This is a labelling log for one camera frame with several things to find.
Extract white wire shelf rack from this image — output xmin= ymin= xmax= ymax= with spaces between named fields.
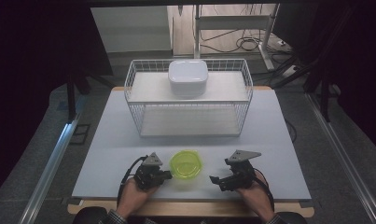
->
xmin=123 ymin=58 xmax=255 ymax=139

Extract black metal stand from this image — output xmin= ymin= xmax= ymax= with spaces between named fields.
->
xmin=64 ymin=69 xmax=116 ymax=123
xmin=272 ymin=55 xmax=334 ymax=123

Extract white square lidded container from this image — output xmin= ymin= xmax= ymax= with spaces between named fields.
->
xmin=167 ymin=59 xmax=209 ymax=98

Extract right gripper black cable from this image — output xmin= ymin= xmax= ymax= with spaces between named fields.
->
xmin=253 ymin=167 xmax=275 ymax=213

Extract black floor cables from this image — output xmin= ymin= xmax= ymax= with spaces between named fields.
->
xmin=199 ymin=27 xmax=272 ymax=54

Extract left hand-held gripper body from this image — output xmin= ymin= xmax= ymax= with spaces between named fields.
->
xmin=134 ymin=151 xmax=165 ymax=191

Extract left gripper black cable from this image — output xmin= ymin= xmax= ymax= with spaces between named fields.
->
xmin=116 ymin=156 xmax=146 ymax=208

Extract green translucent bowl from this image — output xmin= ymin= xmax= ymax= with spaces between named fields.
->
xmin=169 ymin=149 xmax=204 ymax=180

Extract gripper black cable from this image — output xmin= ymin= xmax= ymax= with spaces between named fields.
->
xmin=116 ymin=156 xmax=146 ymax=208
xmin=253 ymin=167 xmax=275 ymax=213

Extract white panel board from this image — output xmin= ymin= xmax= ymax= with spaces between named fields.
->
xmin=90 ymin=5 xmax=174 ymax=54

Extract blue floor tape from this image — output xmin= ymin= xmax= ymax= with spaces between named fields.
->
xmin=56 ymin=100 xmax=71 ymax=112

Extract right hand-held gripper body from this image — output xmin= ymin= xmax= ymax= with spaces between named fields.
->
xmin=218 ymin=149 xmax=262 ymax=192

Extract white standing desk frame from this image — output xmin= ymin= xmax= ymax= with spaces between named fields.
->
xmin=192 ymin=3 xmax=281 ymax=71

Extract white power strip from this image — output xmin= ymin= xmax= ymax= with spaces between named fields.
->
xmin=281 ymin=64 xmax=302 ymax=78

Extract thin black table cable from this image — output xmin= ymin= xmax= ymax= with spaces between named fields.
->
xmin=284 ymin=119 xmax=299 ymax=144

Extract aluminium floor rail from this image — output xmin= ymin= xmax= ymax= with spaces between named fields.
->
xmin=304 ymin=92 xmax=376 ymax=224
xmin=18 ymin=114 xmax=81 ymax=224

